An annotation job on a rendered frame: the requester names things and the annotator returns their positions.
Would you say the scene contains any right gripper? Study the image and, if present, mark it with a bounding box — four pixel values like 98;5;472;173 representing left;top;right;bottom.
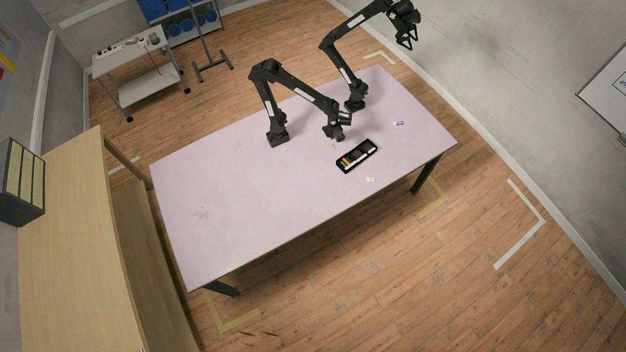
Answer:
322;125;335;140

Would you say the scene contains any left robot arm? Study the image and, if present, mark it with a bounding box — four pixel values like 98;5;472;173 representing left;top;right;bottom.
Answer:
318;0;421;111

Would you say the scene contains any black bin rack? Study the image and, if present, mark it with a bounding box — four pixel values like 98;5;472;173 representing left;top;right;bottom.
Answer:
336;138;378;174

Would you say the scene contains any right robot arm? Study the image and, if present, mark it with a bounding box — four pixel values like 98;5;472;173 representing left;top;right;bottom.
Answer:
248;58;352;144

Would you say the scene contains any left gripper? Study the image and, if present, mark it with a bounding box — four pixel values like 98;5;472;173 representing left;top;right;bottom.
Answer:
392;16;418;51

